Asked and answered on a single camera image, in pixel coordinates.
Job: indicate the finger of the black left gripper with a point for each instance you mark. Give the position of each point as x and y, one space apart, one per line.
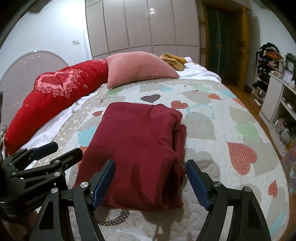
49 173
23 158

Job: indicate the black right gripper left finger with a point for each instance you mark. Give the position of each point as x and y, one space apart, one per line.
53 220

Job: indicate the dark red sweater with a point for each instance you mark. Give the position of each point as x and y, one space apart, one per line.
147 144

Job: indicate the cluttered clothes rack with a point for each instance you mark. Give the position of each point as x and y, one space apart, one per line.
268 60

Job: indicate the red floral quilt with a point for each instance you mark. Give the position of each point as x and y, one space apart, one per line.
52 93

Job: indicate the round grey headboard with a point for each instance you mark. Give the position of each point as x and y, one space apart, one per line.
18 81

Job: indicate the heart patterned bedspread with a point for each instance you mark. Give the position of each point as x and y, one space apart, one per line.
223 138

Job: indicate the white shelf unit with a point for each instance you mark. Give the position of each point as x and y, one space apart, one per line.
278 113

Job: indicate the small white alarm clock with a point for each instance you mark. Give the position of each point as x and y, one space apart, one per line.
287 76

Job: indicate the yellow folded garment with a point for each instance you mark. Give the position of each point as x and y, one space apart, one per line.
176 62

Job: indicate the dark mantel clock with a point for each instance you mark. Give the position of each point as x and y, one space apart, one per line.
290 63

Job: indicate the wooden door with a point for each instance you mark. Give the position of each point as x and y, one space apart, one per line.
227 41

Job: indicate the white wardrobe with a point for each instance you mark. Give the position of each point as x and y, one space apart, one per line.
157 27

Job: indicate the pink corduroy pillow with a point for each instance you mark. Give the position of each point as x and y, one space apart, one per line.
129 67

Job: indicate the wall light switch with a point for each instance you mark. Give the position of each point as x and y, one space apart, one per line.
75 42

